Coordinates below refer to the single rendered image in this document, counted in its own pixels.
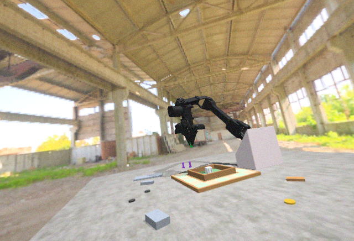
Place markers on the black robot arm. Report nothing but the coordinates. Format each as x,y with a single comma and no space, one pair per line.
183,108

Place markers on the white die with black pips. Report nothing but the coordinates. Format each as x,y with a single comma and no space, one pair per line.
208,169

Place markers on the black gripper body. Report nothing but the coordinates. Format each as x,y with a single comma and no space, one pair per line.
192,127

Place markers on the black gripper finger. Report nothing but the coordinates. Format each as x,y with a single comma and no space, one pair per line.
187,137
192,136

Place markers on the yellow flat disc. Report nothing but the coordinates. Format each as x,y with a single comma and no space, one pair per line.
289,202

